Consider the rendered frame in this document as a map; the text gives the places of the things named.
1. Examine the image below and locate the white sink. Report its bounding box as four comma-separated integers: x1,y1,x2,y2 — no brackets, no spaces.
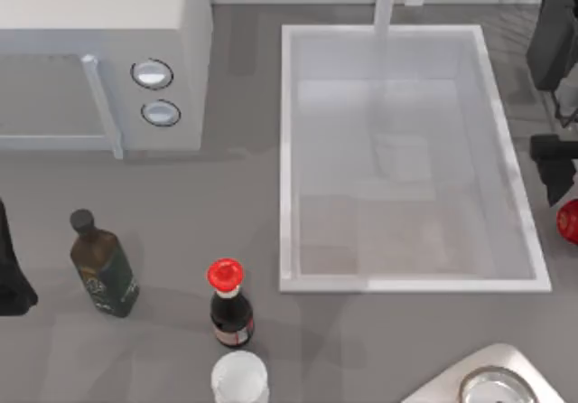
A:
277,23,554,294

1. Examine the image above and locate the pale microwave oven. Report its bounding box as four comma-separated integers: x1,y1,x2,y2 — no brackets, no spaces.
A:
0,0,214,161

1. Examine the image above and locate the round glass bowl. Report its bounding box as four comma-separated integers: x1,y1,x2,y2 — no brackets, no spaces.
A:
457,365,539,403

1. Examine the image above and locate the pale microwave door handle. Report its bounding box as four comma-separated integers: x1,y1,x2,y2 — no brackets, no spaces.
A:
80,53,125,161

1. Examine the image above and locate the red round object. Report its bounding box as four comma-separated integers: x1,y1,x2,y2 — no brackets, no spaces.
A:
555,198,578,252

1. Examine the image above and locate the dark bottle with red cap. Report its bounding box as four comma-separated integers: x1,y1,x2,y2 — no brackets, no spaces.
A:
206,258,256,350

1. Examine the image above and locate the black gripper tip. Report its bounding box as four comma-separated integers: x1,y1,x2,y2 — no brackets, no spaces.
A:
0,199,40,317

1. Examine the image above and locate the tall white tap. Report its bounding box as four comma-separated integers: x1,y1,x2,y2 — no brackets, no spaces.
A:
371,0,410,39

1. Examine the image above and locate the large round microwave knob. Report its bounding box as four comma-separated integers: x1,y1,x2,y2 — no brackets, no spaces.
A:
129,58,175,91

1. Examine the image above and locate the small round microwave knob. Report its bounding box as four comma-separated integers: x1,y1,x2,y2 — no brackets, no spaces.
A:
140,98,182,128

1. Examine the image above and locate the dark green bottle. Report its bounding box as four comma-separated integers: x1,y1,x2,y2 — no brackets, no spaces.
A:
69,209,141,319

